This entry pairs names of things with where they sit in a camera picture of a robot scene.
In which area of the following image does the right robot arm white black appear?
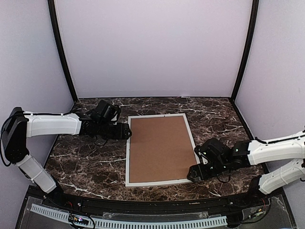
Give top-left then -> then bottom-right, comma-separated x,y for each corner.
187,131 -> 305,207

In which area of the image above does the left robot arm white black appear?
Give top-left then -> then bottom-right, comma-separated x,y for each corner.
0,100 -> 132,208

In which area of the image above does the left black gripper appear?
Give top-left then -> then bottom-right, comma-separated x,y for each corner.
97,121 -> 132,140

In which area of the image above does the right black corner post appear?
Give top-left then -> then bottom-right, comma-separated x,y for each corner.
230,0 -> 259,103

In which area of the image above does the small green circuit board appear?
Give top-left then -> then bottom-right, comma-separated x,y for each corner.
68,214 -> 89,225

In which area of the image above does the black front rail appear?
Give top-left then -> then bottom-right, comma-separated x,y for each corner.
40,190 -> 270,215

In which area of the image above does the white picture frame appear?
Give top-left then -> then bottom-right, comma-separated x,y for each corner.
124,113 -> 199,188

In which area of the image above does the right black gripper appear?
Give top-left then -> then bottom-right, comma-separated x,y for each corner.
187,158 -> 229,183

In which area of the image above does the black corner post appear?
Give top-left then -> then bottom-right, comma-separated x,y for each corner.
230,0 -> 259,103
47,0 -> 78,103

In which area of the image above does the brown cardboard backing board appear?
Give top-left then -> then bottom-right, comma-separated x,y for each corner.
128,115 -> 197,184

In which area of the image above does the left black corner post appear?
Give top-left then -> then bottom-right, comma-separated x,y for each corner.
47,0 -> 78,103

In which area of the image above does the white slotted cable duct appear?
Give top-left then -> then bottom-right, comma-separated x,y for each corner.
30,204 -> 227,229

